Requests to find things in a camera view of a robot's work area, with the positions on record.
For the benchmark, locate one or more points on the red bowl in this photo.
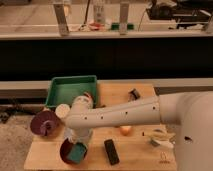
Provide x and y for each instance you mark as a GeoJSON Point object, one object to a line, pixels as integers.
{"type": "Point", "coordinates": [65, 149]}

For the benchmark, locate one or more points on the teal sponge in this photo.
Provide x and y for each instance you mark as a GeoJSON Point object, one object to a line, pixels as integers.
{"type": "Point", "coordinates": [77, 153]}

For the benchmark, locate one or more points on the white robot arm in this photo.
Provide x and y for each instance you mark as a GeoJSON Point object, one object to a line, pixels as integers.
{"type": "Point", "coordinates": [192, 111]}

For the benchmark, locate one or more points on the purple bowl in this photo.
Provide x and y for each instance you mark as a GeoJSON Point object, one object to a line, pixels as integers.
{"type": "Point", "coordinates": [44, 123]}

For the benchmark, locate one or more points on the green plastic bin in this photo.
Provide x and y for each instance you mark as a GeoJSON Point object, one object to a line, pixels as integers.
{"type": "Point", "coordinates": [63, 90]}

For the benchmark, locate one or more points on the orange fruit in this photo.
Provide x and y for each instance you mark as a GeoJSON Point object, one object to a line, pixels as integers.
{"type": "Point", "coordinates": [125, 130]}

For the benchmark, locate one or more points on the white cup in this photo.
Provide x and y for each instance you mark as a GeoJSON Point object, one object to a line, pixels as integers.
{"type": "Point", "coordinates": [62, 110]}

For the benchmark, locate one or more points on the green object on shelf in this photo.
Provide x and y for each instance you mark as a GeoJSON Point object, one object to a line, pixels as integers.
{"type": "Point", "coordinates": [116, 26]}

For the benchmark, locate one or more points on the red object on shelf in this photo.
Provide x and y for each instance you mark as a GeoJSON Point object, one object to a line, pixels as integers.
{"type": "Point", "coordinates": [96, 26]}

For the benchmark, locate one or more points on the black remote control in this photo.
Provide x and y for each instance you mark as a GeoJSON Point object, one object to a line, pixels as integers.
{"type": "Point", "coordinates": [111, 152]}

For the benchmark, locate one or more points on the black equipment on shelf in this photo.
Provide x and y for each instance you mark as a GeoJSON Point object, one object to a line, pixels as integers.
{"type": "Point", "coordinates": [183, 9]}

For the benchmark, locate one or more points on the left metal bracket post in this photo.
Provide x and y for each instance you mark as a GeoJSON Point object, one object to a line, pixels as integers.
{"type": "Point", "coordinates": [60, 16]}

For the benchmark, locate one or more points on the metal bracket post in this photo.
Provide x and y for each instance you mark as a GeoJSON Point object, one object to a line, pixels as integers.
{"type": "Point", "coordinates": [123, 21]}
{"type": "Point", "coordinates": [60, 16]}

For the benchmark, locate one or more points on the right metal bracket post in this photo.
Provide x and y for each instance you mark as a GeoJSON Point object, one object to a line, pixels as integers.
{"type": "Point", "coordinates": [123, 21]}

